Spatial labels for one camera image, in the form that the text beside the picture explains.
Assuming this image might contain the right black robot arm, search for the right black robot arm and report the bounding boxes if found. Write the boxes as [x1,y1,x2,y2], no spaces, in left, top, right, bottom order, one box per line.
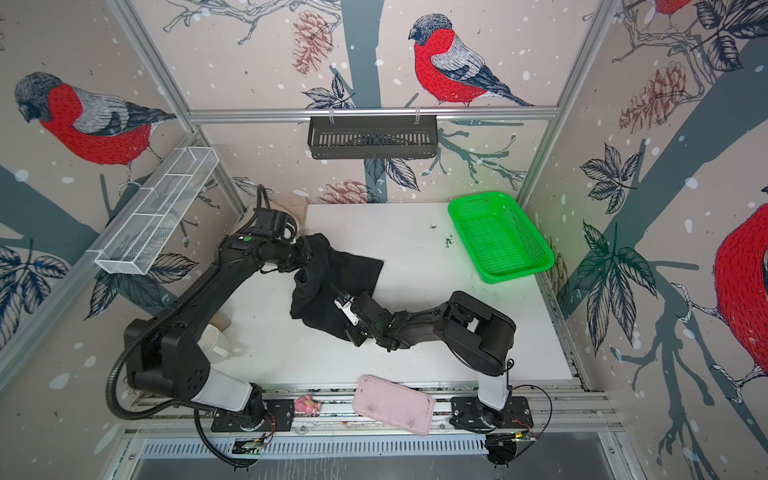
[334,289,517,412]

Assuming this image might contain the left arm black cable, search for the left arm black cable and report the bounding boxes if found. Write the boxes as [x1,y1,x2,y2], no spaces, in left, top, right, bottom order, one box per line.
[191,407,265,470]

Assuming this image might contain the green plastic basket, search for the green plastic basket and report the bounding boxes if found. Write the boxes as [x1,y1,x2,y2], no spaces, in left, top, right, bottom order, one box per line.
[448,192,555,284]

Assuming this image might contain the black shorts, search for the black shorts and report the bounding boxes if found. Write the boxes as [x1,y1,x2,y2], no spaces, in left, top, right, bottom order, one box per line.
[290,234,384,342]

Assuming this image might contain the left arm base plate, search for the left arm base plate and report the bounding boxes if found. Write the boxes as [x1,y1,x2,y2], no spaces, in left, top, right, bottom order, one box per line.
[211,400,295,433]

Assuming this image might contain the black hanging wire basket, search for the black hanging wire basket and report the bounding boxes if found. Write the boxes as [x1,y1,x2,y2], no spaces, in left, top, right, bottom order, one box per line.
[307,115,438,160]

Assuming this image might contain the small pink toy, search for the small pink toy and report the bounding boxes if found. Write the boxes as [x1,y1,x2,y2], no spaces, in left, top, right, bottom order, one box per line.
[294,394,322,416]

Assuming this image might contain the beige shorts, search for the beige shorts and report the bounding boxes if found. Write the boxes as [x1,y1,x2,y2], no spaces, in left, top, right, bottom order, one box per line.
[231,197,309,238]

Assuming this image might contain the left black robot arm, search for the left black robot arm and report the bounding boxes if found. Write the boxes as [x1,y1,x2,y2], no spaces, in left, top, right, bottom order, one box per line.
[105,207,311,424]

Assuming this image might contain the white mesh wire shelf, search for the white mesh wire shelf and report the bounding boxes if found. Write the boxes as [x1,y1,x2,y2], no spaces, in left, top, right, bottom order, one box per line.
[95,146,219,275]

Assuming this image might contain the pink plastic tray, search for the pink plastic tray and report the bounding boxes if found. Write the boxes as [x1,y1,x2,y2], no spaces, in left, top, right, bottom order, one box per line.
[352,375,435,436]

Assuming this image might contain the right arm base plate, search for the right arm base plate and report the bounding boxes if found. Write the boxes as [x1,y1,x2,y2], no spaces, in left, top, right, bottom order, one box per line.
[449,396,534,434]

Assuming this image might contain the spice jar with silver lid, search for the spice jar with silver lid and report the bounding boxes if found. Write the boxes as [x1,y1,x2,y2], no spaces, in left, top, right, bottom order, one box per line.
[209,311,232,332]

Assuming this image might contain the white mug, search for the white mug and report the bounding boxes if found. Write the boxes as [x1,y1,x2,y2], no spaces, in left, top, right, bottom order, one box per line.
[197,325,243,365]

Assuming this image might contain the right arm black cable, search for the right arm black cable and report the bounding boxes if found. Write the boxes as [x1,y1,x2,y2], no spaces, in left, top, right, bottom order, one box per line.
[483,359,554,467]

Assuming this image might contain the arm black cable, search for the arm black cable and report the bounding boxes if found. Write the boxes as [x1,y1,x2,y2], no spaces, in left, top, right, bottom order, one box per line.
[191,407,265,470]
[483,359,554,467]

